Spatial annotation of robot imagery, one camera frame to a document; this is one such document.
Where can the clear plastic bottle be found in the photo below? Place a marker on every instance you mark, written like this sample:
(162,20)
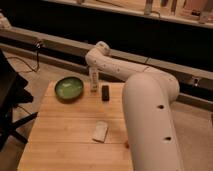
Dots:
(94,79)

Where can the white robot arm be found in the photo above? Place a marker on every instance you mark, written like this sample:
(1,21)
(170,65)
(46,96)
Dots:
(146,98)

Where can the black rectangular block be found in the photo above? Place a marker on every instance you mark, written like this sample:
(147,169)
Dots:
(105,93)

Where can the green bowl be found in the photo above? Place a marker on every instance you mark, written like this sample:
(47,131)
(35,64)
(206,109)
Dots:
(69,88)

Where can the white rectangular block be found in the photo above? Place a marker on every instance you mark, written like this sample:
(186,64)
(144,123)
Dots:
(100,131)

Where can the orange carrot toy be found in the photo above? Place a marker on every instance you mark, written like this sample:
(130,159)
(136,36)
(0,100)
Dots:
(126,144)

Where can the black office chair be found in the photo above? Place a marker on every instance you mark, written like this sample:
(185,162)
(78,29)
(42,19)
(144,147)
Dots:
(12,92)

